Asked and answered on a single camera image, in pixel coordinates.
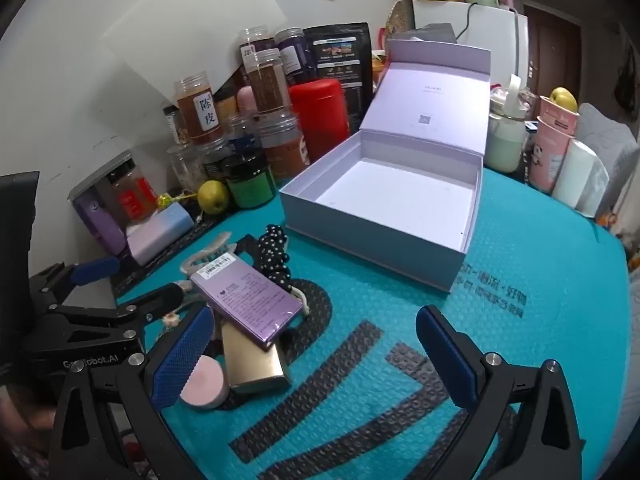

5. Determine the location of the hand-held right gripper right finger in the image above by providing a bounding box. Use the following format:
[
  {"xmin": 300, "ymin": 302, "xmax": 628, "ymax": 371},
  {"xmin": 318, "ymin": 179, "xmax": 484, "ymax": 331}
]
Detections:
[{"xmin": 416, "ymin": 304, "xmax": 587, "ymax": 480}]

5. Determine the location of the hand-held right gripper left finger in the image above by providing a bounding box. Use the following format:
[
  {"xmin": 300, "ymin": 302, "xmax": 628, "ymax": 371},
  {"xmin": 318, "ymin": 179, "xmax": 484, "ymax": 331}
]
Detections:
[{"xmin": 47, "ymin": 304, "xmax": 216, "ymax": 480}]

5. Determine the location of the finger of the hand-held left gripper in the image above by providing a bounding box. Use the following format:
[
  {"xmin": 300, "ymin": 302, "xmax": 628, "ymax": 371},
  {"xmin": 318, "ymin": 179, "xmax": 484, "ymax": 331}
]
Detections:
[
  {"xmin": 29, "ymin": 256, "xmax": 122, "ymax": 306},
  {"xmin": 47, "ymin": 282, "xmax": 185, "ymax": 346}
]

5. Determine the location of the pink round compact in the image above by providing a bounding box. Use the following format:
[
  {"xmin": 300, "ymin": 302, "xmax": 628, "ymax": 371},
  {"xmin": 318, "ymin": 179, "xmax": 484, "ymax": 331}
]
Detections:
[{"xmin": 179, "ymin": 355, "xmax": 232, "ymax": 412}]

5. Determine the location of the pearl beige hair claw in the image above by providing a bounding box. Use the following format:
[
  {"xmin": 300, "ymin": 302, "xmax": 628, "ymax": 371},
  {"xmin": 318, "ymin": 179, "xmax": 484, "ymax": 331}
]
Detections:
[{"xmin": 161, "ymin": 231, "xmax": 237, "ymax": 328}]

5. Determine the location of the gold rectangular box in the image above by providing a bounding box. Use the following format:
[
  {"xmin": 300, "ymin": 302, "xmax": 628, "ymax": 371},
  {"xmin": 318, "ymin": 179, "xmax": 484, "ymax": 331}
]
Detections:
[{"xmin": 221, "ymin": 317, "xmax": 292, "ymax": 395}]

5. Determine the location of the purple rectangular box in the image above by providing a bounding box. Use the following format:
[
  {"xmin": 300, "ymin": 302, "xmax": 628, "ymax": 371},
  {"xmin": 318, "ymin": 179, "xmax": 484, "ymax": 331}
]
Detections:
[{"xmin": 190, "ymin": 252, "xmax": 306, "ymax": 352}]

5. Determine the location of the black polka dot scrunchie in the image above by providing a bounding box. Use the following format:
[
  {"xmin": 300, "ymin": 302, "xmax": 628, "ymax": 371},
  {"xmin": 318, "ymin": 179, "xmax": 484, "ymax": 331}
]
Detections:
[{"xmin": 257, "ymin": 224, "xmax": 293, "ymax": 291}]

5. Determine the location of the lavender gift box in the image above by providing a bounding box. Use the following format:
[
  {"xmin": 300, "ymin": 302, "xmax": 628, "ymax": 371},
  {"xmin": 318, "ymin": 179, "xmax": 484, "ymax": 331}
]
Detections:
[{"xmin": 278, "ymin": 38, "xmax": 493, "ymax": 293}]

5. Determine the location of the grey and purple device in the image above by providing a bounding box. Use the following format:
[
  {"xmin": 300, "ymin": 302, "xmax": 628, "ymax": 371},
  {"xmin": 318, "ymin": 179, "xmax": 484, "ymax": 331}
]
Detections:
[{"xmin": 67, "ymin": 150, "xmax": 138, "ymax": 257}]

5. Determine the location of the pastel power bank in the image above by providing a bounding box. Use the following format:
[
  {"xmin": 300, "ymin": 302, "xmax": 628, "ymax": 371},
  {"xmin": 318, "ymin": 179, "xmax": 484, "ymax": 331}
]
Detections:
[{"xmin": 126, "ymin": 206, "xmax": 195, "ymax": 267}]

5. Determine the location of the small red packet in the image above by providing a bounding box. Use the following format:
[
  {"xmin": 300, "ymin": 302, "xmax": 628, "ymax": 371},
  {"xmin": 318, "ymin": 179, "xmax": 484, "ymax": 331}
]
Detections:
[{"xmin": 118, "ymin": 177, "xmax": 158, "ymax": 221}]

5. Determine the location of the teal bubble mat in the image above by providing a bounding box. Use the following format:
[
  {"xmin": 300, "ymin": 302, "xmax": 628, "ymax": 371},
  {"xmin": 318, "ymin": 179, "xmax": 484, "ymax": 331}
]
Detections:
[{"xmin": 112, "ymin": 167, "xmax": 631, "ymax": 480}]

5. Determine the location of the green apple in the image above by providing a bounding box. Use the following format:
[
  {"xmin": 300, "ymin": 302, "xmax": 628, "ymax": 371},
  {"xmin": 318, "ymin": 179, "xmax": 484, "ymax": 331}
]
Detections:
[{"xmin": 197, "ymin": 180, "xmax": 231, "ymax": 213}]

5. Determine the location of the small glass jar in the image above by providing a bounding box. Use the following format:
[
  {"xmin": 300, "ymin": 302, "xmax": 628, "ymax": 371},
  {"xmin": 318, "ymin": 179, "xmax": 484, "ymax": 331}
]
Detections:
[{"xmin": 167, "ymin": 142, "xmax": 208, "ymax": 196}]

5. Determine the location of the dark green jar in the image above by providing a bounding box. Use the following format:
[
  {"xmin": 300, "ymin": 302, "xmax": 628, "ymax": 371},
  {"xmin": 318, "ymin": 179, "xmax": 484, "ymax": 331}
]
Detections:
[{"xmin": 222, "ymin": 152, "xmax": 277, "ymax": 209}]

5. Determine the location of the white label brown jar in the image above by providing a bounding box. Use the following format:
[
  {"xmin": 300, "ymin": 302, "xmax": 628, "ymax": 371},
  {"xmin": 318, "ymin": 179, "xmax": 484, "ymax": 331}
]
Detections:
[{"xmin": 173, "ymin": 71, "xmax": 226, "ymax": 145}]

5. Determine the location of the mint green bottle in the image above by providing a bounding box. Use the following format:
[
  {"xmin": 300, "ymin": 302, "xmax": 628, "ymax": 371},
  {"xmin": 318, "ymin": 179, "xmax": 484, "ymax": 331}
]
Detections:
[{"xmin": 484, "ymin": 74, "xmax": 531, "ymax": 173}]

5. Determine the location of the pink bottle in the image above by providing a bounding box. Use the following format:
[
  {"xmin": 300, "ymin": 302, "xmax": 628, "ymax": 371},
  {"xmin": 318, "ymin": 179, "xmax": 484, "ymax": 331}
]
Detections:
[{"xmin": 236, "ymin": 86, "xmax": 257, "ymax": 116}]

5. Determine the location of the white tissue roll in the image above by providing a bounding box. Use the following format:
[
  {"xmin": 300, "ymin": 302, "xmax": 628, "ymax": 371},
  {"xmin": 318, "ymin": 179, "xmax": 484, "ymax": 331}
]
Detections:
[{"xmin": 551, "ymin": 139, "xmax": 610, "ymax": 217}]

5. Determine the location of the pink panda paper cup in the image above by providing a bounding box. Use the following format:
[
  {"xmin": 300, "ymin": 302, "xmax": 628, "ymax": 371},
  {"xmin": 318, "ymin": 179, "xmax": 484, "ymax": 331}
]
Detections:
[{"xmin": 529, "ymin": 116, "xmax": 576, "ymax": 193}]

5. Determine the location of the red canister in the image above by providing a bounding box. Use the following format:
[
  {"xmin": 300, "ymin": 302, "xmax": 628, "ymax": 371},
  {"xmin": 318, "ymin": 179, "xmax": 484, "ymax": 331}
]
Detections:
[{"xmin": 288, "ymin": 79, "xmax": 349, "ymax": 161}]

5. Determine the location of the white paper board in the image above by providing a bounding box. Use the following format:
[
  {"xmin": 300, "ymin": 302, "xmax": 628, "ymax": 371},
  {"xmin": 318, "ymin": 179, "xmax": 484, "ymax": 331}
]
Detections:
[{"xmin": 100, "ymin": 0, "xmax": 286, "ymax": 111}]

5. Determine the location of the grey quilted bedding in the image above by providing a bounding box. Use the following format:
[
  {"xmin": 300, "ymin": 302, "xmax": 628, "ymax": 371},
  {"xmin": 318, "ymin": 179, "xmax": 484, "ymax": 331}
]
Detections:
[{"xmin": 575, "ymin": 102, "xmax": 640, "ymax": 241}]

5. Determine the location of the dark label clear jar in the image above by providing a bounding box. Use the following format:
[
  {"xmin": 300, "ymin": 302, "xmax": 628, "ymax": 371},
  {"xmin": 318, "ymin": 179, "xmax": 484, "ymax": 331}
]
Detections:
[{"xmin": 238, "ymin": 26, "xmax": 277, "ymax": 73}]

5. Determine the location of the yellow pear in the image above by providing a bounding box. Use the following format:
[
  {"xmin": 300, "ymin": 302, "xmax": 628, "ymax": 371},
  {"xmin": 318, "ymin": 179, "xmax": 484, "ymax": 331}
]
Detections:
[{"xmin": 550, "ymin": 87, "xmax": 578, "ymax": 113}]

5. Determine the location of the purple label jar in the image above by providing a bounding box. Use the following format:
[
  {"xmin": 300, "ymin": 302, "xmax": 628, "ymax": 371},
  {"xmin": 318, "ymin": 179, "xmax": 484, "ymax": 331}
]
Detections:
[{"xmin": 274, "ymin": 27, "xmax": 313, "ymax": 83}]

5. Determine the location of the red paper packet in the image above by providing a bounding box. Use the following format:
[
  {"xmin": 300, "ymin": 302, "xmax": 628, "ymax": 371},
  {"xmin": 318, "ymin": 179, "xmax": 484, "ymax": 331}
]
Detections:
[{"xmin": 371, "ymin": 49, "xmax": 392, "ymax": 98}]

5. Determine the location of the black snack pouch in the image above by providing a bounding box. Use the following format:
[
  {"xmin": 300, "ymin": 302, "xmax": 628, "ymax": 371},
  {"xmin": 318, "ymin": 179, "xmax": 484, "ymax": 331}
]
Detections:
[{"xmin": 302, "ymin": 22, "xmax": 373, "ymax": 116}]

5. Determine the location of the grey cloth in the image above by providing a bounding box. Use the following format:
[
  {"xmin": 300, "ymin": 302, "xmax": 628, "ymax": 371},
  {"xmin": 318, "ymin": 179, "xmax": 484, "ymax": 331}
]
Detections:
[{"xmin": 400, "ymin": 23, "xmax": 458, "ymax": 46}]

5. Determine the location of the brown door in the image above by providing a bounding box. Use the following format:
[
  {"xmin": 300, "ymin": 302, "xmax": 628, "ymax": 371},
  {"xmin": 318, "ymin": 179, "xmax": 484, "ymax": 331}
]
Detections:
[{"xmin": 522, "ymin": 2, "xmax": 583, "ymax": 111}]

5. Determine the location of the white refrigerator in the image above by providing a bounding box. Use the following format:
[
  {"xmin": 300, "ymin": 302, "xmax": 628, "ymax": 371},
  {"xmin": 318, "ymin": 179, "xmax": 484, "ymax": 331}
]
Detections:
[{"xmin": 412, "ymin": 0, "xmax": 530, "ymax": 91}]

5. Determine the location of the woven straw fan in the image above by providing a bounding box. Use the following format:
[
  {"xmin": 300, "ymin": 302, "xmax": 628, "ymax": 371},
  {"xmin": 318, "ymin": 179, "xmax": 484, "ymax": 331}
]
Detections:
[{"xmin": 382, "ymin": 0, "xmax": 415, "ymax": 43}]

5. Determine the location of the black power cable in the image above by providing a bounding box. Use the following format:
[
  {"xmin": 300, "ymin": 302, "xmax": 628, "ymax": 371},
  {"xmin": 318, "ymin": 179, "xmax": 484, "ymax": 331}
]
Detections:
[{"xmin": 457, "ymin": 2, "xmax": 482, "ymax": 45}]

